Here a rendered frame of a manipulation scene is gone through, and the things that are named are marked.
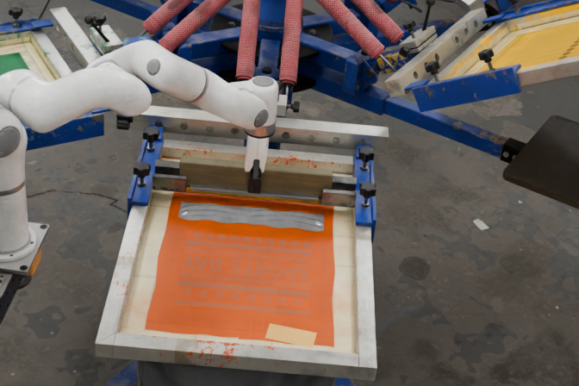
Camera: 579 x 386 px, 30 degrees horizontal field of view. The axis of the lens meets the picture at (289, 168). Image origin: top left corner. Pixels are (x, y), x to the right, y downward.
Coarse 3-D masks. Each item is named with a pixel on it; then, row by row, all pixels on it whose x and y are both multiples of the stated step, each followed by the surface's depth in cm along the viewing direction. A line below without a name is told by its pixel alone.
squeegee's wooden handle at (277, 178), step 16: (192, 160) 268; (208, 160) 268; (224, 160) 269; (192, 176) 269; (208, 176) 269; (224, 176) 269; (240, 176) 268; (272, 176) 268; (288, 176) 268; (304, 176) 268; (320, 176) 268; (288, 192) 271; (304, 192) 270; (320, 192) 270
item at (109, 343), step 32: (288, 160) 285; (320, 160) 285; (352, 160) 286; (128, 224) 256; (128, 256) 246; (128, 288) 240; (96, 352) 224; (128, 352) 223; (160, 352) 223; (192, 352) 223; (224, 352) 223; (256, 352) 224; (288, 352) 225; (320, 352) 225
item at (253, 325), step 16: (272, 208) 272; (288, 208) 272; (304, 208) 273; (320, 208) 273; (304, 240) 262; (320, 240) 262; (320, 256) 257; (320, 272) 252; (320, 288) 248; (320, 304) 243; (240, 320) 237; (256, 320) 237; (272, 320) 238; (288, 320) 238; (304, 320) 238; (320, 320) 239; (240, 336) 232; (256, 336) 233; (320, 336) 235
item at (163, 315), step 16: (176, 192) 274; (176, 208) 268; (176, 224) 263; (192, 224) 263; (208, 224) 264; (224, 224) 264; (240, 224) 265; (176, 240) 258; (160, 256) 252; (176, 256) 253; (160, 272) 248; (176, 272) 248; (160, 288) 243; (176, 288) 244; (160, 304) 239; (160, 320) 235; (176, 320) 235; (192, 320) 235; (208, 320) 236; (224, 320) 236; (224, 336) 232
